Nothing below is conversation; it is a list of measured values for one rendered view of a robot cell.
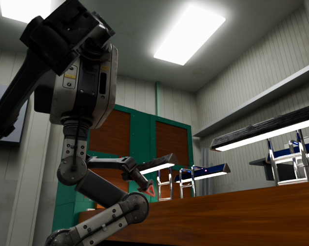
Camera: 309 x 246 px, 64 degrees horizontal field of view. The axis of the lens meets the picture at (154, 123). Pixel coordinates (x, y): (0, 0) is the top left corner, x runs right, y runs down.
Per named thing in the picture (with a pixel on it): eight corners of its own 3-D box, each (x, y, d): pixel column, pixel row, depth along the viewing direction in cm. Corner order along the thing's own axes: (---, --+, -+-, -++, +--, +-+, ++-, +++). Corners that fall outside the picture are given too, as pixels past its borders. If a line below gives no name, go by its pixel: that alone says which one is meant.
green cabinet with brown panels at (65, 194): (75, 201, 195) (86, 94, 231) (54, 206, 236) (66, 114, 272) (197, 206, 271) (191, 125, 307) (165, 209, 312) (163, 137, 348)
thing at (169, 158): (169, 162, 163) (169, 152, 166) (122, 176, 210) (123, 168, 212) (178, 163, 168) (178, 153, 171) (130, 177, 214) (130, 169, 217)
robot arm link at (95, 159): (79, 163, 165) (90, 155, 173) (82, 171, 167) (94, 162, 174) (124, 164, 138) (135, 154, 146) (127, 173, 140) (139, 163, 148)
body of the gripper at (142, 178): (144, 183, 153) (136, 174, 151) (154, 181, 145) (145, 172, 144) (138, 191, 149) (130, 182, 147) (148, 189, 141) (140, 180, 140)
